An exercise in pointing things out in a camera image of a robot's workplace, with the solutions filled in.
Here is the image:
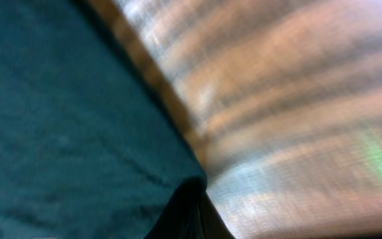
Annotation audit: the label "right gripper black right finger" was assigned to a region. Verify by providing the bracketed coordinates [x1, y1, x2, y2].
[200, 193, 234, 239]

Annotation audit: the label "black shorts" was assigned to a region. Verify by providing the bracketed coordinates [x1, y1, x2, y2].
[0, 0, 207, 239]

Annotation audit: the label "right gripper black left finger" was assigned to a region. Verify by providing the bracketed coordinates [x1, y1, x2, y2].
[145, 179, 204, 239]

